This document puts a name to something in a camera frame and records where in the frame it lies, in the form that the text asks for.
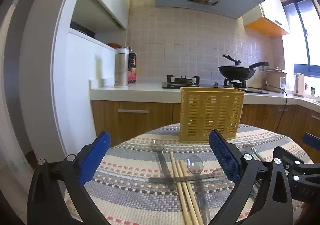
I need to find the wooden chopstick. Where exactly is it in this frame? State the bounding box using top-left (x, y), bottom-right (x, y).
top-left (180, 160), bottom-right (203, 225)
top-left (169, 151), bottom-right (193, 225)
top-left (176, 161), bottom-right (199, 225)

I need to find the clear grey plastic spoon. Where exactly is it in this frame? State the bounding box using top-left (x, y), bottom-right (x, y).
top-left (150, 139), bottom-right (176, 191)

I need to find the white electric kettle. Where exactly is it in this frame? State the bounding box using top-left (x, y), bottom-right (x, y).
top-left (293, 73), bottom-right (305, 97)

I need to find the beige rice cooker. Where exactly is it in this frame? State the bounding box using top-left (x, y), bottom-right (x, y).
top-left (265, 67), bottom-right (286, 93)

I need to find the striped woven table mat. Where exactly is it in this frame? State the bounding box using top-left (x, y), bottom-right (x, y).
top-left (64, 123), bottom-right (313, 225)

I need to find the black wok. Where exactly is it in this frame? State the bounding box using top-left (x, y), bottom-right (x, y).
top-left (218, 55), bottom-right (269, 81)

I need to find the yellow plastic utensil basket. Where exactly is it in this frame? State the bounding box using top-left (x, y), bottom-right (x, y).
top-left (179, 87), bottom-right (245, 143)

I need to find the black gas stove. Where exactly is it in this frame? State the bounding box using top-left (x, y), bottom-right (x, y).
top-left (162, 75), bottom-right (268, 95)

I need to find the steel thermos bottle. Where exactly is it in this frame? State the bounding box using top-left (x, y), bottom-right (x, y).
top-left (114, 48), bottom-right (129, 87)

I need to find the soy sauce bottle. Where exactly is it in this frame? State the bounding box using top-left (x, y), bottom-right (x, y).
top-left (128, 47), bottom-right (137, 83)

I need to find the black power cable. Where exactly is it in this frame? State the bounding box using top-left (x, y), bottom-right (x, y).
top-left (262, 84), bottom-right (289, 134)

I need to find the orange white wall cabinet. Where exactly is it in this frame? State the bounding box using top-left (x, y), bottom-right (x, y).
top-left (242, 0), bottom-right (289, 38)

